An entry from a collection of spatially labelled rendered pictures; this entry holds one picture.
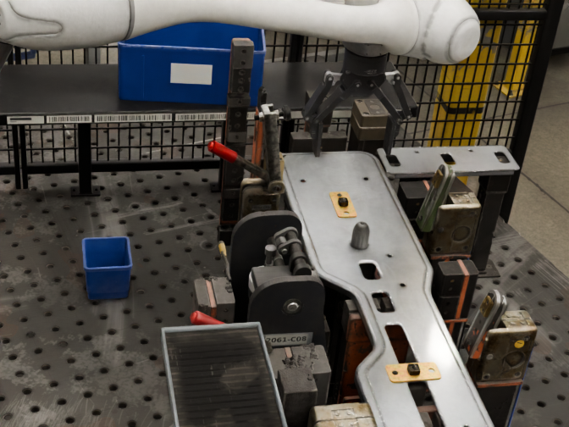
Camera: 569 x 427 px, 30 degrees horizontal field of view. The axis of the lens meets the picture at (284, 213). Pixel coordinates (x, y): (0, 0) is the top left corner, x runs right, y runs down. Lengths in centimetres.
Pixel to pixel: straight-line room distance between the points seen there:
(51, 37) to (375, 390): 71
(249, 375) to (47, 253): 104
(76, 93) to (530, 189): 227
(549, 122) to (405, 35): 304
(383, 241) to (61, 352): 67
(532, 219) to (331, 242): 210
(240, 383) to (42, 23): 55
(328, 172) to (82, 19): 79
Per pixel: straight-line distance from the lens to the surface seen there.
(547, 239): 390
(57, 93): 230
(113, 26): 153
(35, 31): 150
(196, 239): 242
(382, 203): 207
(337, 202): 204
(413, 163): 221
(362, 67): 185
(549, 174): 428
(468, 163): 224
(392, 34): 164
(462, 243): 207
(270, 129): 189
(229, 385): 140
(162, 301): 225
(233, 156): 192
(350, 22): 161
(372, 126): 225
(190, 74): 224
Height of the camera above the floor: 213
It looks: 34 degrees down
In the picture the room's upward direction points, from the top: 6 degrees clockwise
